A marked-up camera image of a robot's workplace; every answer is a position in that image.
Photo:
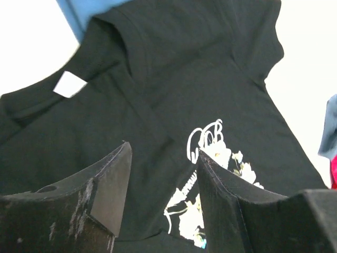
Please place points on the folded blue t shirt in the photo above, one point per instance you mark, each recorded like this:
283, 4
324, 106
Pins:
79, 12

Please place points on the magenta t shirt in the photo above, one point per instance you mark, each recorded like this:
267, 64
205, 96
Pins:
333, 172

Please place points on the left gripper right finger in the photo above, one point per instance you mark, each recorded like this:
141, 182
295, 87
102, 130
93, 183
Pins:
240, 217

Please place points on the grey blue t shirt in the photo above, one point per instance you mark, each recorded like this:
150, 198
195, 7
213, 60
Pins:
327, 147

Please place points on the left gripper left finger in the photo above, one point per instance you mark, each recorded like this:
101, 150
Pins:
81, 213

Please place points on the black t shirt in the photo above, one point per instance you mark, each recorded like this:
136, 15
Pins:
172, 78

